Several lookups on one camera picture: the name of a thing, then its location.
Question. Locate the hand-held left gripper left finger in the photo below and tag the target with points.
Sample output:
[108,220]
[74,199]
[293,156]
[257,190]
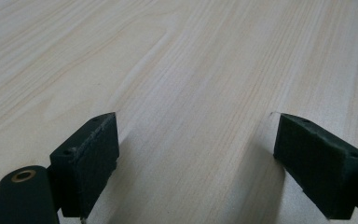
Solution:
[87,168]

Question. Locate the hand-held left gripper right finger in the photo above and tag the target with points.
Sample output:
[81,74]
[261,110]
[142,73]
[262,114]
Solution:
[317,165]

